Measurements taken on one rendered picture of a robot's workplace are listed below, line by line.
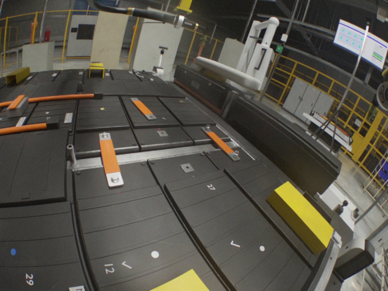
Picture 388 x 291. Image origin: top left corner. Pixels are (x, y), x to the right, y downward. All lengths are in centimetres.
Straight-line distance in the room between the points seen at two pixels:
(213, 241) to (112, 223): 14
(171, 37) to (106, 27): 182
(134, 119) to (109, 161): 17
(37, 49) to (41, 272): 454
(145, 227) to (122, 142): 20
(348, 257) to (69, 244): 65
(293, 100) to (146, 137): 931
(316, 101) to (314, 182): 876
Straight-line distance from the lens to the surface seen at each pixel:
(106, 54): 463
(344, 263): 62
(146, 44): 472
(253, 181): 37
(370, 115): 75
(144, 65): 479
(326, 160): 49
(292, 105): 954
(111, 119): 43
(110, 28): 461
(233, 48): 636
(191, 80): 84
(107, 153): 32
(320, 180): 50
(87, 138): 38
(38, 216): 26
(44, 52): 458
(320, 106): 912
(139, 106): 51
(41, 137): 38
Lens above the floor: 121
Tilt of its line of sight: 32 degrees down
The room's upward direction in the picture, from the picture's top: 20 degrees clockwise
